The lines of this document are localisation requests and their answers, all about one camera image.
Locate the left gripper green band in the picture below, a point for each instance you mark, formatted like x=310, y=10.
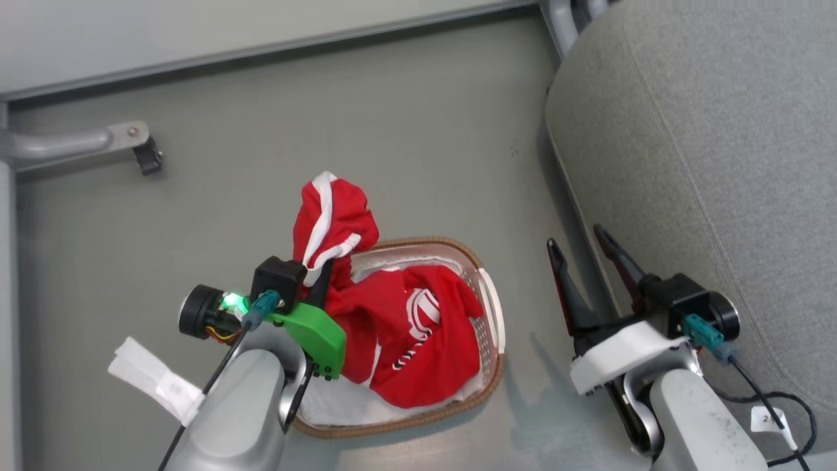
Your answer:
x=320, y=340

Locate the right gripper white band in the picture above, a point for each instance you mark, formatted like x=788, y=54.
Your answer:
x=621, y=353

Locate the red white striped jersey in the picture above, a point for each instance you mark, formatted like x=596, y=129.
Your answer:
x=392, y=353

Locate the right grey white robot arm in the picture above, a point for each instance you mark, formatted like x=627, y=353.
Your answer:
x=693, y=425

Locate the left grey white robot arm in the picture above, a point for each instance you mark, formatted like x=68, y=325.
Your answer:
x=235, y=412

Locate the white basket with wicker rim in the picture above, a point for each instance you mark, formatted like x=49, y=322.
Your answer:
x=492, y=307

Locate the grey fabric sofa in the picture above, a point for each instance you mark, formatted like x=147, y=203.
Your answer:
x=719, y=131

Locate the large white tape tag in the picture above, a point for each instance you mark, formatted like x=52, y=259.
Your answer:
x=153, y=379

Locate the black caster wheel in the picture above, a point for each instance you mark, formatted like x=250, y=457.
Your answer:
x=149, y=158

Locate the grey metal partition foot tube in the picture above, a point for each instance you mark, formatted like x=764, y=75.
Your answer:
x=65, y=144

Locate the left black wrist camera box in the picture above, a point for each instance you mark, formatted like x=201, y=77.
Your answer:
x=278, y=281

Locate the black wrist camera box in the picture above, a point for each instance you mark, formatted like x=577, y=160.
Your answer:
x=680, y=302
x=278, y=281

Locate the right black wrist camera box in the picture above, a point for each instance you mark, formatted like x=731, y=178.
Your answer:
x=680, y=302

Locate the grey metal sofa leg frame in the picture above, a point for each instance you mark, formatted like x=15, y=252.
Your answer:
x=560, y=23

